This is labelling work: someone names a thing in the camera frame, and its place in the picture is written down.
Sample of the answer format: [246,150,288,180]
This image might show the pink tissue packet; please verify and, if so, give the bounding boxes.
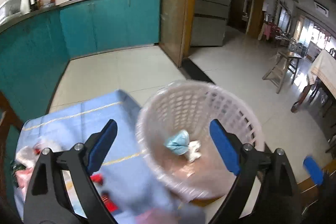
[15,168,34,198]

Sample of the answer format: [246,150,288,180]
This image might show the clear plastic bag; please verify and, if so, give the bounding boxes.
[15,139,62,168]

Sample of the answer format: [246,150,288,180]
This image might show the red snack packet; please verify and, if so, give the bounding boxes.
[91,173,118,213]

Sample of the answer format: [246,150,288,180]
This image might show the white tissue paper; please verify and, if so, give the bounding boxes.
[185,140,202,163]

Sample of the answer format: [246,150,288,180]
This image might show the light blue face mask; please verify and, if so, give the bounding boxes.
[164,130,190,156]

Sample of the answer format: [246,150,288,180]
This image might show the white plastic waste basket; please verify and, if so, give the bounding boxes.
[135,80,265,202]

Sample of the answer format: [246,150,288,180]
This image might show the teal kitchen base cabinets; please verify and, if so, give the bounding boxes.
[1,0,161,121]

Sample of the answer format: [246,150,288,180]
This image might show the blue cloth table cover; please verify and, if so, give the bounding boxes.
[15,90,206,223]

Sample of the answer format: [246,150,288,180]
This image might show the brown wooden chair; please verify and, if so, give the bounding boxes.
[0,92,23,202]

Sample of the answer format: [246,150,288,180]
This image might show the dining table with cloth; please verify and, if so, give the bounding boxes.
[290,50,335,113]

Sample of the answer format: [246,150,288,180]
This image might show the wooden stool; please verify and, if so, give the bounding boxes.
[262,50,302,94]

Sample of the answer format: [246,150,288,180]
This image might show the white dish rack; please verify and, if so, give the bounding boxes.
[0,0,22,24]

